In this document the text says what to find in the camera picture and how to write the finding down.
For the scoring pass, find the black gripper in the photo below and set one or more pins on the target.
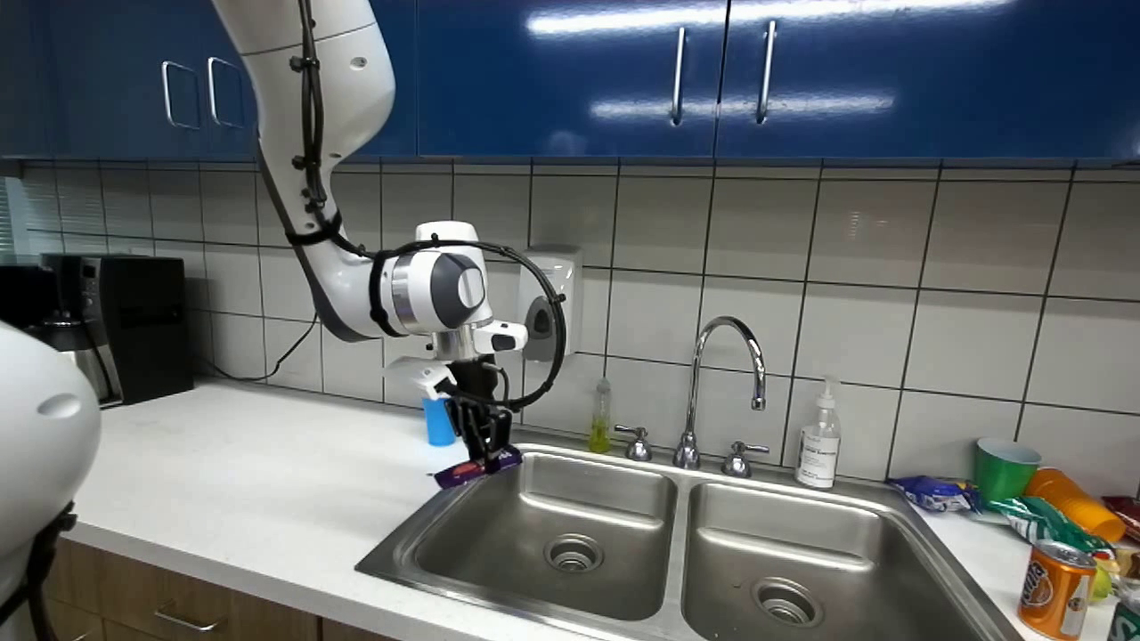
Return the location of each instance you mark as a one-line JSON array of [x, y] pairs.
[[480, 420]]

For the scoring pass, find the purple protein bar wrapper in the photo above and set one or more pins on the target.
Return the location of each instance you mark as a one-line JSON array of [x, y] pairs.
[[480, 468]]

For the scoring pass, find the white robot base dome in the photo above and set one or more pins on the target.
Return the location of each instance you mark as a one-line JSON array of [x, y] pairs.
[[49, 446]]

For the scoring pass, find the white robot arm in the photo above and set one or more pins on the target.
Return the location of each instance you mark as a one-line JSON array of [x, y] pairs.
[[324, 88]]

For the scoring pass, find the stainless steel double sink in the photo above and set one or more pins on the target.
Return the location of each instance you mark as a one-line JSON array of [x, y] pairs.
[[647, 549]]

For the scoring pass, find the blue white spray bottle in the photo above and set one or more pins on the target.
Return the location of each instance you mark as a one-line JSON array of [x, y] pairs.
[[437, 407]]

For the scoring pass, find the green dish soap bottle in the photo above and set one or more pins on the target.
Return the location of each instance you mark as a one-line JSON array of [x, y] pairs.
[[600, 424]]

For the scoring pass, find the chrome gooseneck faucet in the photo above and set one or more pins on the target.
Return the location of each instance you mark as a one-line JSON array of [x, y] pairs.
[[706, 391]]

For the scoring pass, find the black coffee maker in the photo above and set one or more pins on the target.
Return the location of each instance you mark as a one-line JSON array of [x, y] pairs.
[[124, 318]]

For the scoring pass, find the clear soap pump bottle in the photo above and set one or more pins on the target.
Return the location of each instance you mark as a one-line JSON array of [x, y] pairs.
[[820, 442]]

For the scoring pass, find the wooden lower cabinet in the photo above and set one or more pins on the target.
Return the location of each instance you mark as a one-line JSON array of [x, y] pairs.
[[100, 598]]

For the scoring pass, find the blue snack packet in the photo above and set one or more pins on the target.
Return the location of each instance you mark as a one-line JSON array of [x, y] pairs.
[[936, 497]]

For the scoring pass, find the blue upper cabinets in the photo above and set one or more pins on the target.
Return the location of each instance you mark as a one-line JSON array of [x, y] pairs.
[[594, 79]]

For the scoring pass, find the green plastic cup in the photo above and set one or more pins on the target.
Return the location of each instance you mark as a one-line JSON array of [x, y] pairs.
[[1004, 468]]

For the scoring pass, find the orange plastic bottle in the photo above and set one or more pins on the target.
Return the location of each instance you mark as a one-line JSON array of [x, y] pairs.
[[1082, 509]]

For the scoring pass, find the orange drink can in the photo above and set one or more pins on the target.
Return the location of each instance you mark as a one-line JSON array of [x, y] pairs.
[[1055, 589]]

